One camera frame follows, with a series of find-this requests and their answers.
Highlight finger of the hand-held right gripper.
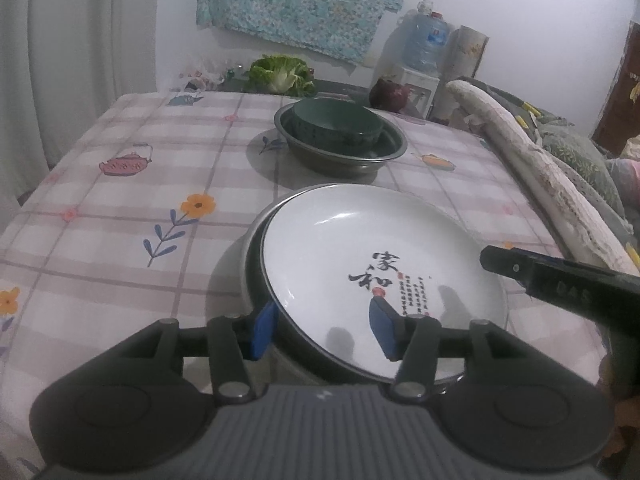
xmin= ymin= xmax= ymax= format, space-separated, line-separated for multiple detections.
xmin=479 ymin=245 xmax=640 ymax=332

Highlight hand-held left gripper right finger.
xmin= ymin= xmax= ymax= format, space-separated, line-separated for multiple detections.
xmin=369 ymin=297 xmax=536 ymax=403

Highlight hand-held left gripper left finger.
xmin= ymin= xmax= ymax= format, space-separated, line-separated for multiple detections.
xmin=115 ymin=301 xmax=277 ymax=405

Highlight large stainless steel plate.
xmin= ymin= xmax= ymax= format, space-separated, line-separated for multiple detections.
xmin=242 ymin=182 xmax=511 ymax=397

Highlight white printed ceramic plate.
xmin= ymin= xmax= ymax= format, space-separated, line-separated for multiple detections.
xmin=260 ymin=185 xmax=507 ymax=381

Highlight stainless steel bowl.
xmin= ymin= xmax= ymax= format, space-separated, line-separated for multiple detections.
xmin=273 ymin=102 xmax=408 ymax=177

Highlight green ceramic bowl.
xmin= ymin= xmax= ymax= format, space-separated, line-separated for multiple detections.
xmin=292 ymin=97 xmax=383 ymax=146

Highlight person's right hand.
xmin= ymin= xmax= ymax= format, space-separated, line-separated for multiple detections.
xmin=600 ymin=330 xmax=640 ymax=431

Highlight pink cloth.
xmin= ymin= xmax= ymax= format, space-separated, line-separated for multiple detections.
xmin=607 ymin=157 xmax=640 ymax=221

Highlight green floral quilt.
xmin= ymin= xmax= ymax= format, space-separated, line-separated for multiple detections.
xmin=537 ymin=132 xmax=626 ymax=221

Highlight brown door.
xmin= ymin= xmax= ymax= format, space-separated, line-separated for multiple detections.
xmin=590 ymin=22 xmax=640 ymax=148

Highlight checked floral tablecloth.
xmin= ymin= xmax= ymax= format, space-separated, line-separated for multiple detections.
xmin=0 ymin=91 xmax=608 ymax=476

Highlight red cabbage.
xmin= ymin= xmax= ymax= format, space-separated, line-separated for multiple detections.
xmin=369 ymin=77 xmax=412 ymax=113

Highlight dark low table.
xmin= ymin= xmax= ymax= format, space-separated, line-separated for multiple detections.
xmin=220 ymin=77 xmax=381 ymax=103

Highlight white water dispenser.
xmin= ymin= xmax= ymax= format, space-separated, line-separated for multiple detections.
xmin=385 ymin=67 xmax=441 ymax=118

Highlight green lettuce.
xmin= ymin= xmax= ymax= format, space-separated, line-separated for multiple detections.
xmin=248 ymin=54 xmax=317 ymax=97

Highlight pile of plastic bags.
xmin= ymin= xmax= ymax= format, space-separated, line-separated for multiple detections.
xmin=177 ymin=57 xmax=251 ymax=92

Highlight blue water jug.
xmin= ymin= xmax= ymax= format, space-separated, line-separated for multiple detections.
xmin=402 ymin=7 xmax=453 ymax=76

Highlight white curtain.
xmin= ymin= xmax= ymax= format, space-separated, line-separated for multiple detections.
xmin=0 ymin=0 xmax=161 ymax=201

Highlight blue patterned wall cloth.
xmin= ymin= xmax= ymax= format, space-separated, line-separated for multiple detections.
xmin=196 ymin=0 xmax=413 ymax=67

